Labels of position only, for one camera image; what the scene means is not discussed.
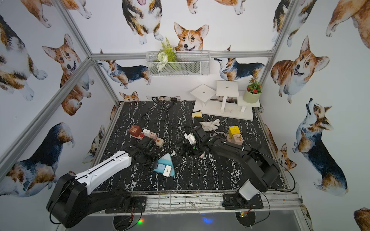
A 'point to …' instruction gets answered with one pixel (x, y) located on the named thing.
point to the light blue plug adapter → (161, 166)
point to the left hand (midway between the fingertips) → (161, 158)
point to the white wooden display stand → (226, 101)
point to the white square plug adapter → (167, 171)
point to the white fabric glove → (209, 125)
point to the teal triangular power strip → (165, 160)
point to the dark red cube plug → (135, 130)
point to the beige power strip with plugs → (146, 132)
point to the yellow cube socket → (233, 130)
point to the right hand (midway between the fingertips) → (180, 154)
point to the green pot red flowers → (253, 91)
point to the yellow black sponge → (194, 114)
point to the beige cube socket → (236, 138)
